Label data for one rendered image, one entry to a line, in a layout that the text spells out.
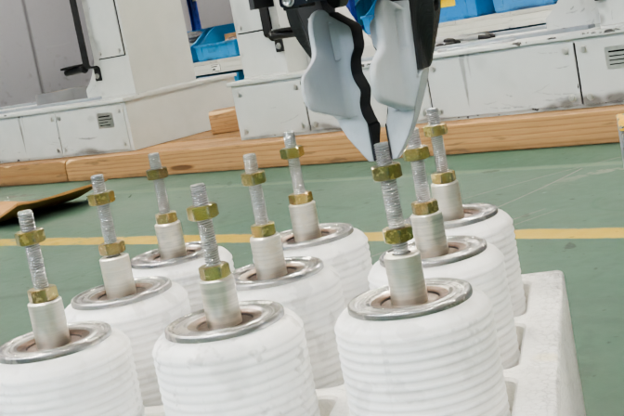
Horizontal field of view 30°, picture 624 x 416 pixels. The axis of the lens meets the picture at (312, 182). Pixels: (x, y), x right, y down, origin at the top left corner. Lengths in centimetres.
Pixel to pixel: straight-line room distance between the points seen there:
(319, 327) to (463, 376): 17
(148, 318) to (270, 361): 17
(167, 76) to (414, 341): 358
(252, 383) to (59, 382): 12
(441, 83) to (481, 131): 21
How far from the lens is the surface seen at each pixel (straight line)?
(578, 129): 289
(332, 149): 334
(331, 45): 69
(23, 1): 833
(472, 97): 312
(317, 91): 66
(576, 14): 312
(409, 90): 67
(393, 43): 66
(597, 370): 130
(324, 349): 82
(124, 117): 407
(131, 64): 410
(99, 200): 86
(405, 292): 69
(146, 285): 89
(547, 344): 82
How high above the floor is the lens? 43
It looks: 8 degrees down
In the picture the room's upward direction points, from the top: 11 degrees counter-clockwise
